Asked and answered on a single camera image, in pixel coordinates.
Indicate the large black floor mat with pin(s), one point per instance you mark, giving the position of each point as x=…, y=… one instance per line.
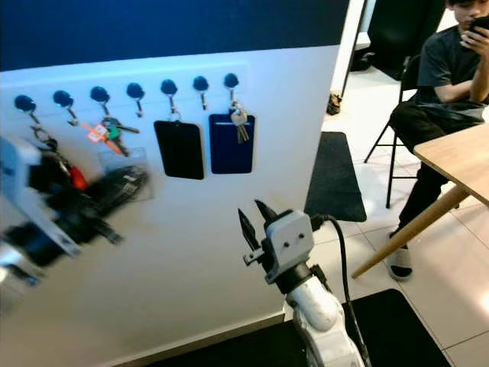
x=405, y=336

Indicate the blue wall hook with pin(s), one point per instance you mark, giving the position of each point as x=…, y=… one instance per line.
x=135, y=90
x=201, y=82
x=231, y=79
x=24, y=102
x=169, y=86
x=63, y=99
x=99, y=94

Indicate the small black door mat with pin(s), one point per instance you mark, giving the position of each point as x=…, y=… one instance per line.
x=335, y=180

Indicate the dark door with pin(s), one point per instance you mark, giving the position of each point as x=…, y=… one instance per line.
x=401, y=27

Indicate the silver keys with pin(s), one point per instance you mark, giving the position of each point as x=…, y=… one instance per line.
x=239, y=118

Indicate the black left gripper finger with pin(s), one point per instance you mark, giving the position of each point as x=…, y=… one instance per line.
x=124, y=182
x=124, y=205

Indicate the black folding chair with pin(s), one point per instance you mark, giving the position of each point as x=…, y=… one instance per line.
x=390, y=176

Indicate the blue card holder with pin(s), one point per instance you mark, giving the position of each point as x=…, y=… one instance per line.
x=229, y=157

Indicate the brown shoes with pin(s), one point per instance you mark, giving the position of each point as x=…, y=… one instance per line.
x=333, y=105

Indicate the person in dark clothes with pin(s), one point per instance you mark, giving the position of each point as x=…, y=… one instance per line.
x=439, y=65

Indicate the white hook rail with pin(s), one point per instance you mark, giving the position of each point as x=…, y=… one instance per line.
x=153, y=75

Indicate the keys with orange tag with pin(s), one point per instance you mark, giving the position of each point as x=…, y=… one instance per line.
x=114, y=130

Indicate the white slide sandal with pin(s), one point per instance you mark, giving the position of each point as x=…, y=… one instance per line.
x=399, y=266

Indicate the wooden table leg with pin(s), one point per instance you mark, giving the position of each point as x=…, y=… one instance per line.
x=412, y=229

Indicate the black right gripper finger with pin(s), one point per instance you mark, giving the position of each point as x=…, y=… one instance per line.
x=248, y=233
x=266, y=214

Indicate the black phone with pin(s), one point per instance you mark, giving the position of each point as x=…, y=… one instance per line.
x=481, y=24

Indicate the black card holder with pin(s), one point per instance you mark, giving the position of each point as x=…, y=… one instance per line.
x=178, y=149

